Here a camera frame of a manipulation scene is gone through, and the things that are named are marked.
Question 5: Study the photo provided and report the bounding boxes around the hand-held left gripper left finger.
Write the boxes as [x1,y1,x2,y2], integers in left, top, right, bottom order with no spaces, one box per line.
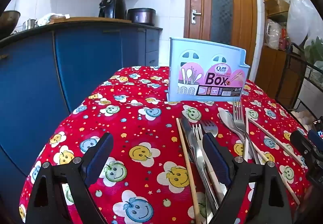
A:
[25,133,114,224]

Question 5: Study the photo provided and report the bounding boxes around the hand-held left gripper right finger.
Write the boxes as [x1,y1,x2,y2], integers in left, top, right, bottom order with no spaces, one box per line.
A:
[202,133,293,224]

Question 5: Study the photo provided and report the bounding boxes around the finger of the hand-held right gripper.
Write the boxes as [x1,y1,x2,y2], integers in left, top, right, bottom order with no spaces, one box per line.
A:
[290,129,317,162]
[308,129,323,144]

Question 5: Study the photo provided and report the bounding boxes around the small steel fork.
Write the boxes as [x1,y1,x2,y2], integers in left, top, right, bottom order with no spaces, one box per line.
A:
[201,120,219,138]

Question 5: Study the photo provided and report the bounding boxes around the brown wooden chopstick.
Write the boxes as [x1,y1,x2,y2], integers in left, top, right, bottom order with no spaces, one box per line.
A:
[176,118,201,224]

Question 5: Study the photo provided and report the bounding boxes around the steel table knife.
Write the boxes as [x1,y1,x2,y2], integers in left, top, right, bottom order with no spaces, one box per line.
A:
[180,111,219,216]

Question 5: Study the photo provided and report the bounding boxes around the steel spoon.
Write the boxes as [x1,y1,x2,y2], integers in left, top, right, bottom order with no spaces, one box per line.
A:
[218,108,254,164]

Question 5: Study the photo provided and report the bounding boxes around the large steel fork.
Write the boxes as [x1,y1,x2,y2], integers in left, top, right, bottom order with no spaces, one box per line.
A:
[232,99,261,164]

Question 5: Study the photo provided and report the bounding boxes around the light blue utensil box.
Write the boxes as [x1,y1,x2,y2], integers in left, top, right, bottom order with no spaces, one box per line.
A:
[167,37,251,103]

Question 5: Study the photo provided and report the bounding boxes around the eggs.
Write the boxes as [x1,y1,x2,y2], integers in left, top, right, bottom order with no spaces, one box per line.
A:
[291,109,314,129]

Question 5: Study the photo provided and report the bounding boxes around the red smiley flower tablecloth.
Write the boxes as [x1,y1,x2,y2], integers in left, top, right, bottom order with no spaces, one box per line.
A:
[19,65,312,224]

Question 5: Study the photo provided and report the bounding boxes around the wooden shelf unit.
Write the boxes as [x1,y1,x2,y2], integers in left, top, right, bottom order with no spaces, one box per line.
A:
[254,0,304,115]

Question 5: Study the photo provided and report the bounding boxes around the black metal rack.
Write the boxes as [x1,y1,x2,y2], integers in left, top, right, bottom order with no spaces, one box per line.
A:
[275,42,323,125]

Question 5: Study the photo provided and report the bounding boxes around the leafy greens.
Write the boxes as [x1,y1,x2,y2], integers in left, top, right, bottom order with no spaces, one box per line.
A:
[303,37,323,71]

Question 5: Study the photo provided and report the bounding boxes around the blue kitchen base cabinet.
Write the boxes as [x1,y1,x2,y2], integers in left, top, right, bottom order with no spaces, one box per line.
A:
[0,21,163,214]

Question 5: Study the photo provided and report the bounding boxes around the red bottles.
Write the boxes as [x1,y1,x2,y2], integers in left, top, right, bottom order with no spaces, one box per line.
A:
[279,28,290,49]

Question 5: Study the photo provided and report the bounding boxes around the clear plastic bag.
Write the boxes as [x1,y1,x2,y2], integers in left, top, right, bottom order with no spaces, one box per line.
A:
[263,19,282,49]

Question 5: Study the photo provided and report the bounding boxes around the white plastic bag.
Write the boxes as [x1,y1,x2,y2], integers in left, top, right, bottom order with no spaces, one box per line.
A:
[287,0,319,47]

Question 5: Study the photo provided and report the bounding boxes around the cardboard box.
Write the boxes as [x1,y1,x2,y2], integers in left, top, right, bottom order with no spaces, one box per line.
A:
[264,0,290,15]

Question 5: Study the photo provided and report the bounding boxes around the dark rice cooker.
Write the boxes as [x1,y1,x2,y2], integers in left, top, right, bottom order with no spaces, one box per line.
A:
[127,8,156,26]

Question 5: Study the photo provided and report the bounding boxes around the white cloth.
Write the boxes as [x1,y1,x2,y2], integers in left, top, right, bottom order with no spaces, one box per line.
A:
[38,13,70,25]

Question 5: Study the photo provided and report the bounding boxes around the black air fryer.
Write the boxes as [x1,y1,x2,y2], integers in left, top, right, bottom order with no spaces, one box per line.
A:
[98,0,127,20]

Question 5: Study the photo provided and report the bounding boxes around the metal cup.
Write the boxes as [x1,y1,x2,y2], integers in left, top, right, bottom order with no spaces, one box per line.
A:
[22,19,38,31]

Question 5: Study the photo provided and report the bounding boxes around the dark wok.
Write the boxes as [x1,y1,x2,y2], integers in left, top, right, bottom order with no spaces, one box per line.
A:
[0,10,21,39]

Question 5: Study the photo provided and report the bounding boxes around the metal door handle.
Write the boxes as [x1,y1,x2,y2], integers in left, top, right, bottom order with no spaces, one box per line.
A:
[191,8,202,24]

